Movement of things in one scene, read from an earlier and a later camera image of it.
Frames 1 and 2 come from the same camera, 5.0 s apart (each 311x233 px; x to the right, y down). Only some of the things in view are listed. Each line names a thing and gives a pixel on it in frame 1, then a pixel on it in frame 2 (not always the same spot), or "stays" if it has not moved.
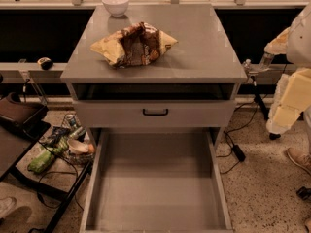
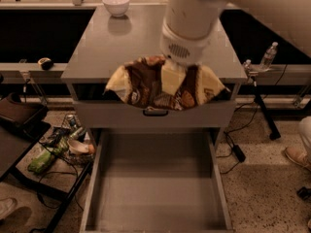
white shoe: x=7 y=204 stays
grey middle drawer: x=155 y=105 stays
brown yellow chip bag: x=137 y=45 to x=156 y=83
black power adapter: x=238 y=152 stays
